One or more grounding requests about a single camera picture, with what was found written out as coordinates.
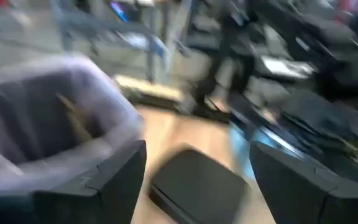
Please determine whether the black bin lid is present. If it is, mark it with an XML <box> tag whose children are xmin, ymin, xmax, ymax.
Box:
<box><xmin>149</xmin><ymin>148</ymin><xmax>251</xmax><ymax>224</ymax></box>

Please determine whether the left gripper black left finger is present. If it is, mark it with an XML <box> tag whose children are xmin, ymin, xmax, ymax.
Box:
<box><xmin>85</xmin><ymin>139</ymin><xmax>147</xmax><ymax>224</ymax></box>

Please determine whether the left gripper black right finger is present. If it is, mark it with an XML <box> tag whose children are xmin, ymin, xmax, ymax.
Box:
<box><xmin>249</xmin><ymin>141</ymin><xmax>338</xmax><ymax>224</ymax></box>

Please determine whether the translucent purple trash bag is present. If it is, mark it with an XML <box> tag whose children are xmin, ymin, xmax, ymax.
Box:
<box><xmin>0</xmin><ymin>54</ymin><xmax>145</xmax><ymax>192</ymax></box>

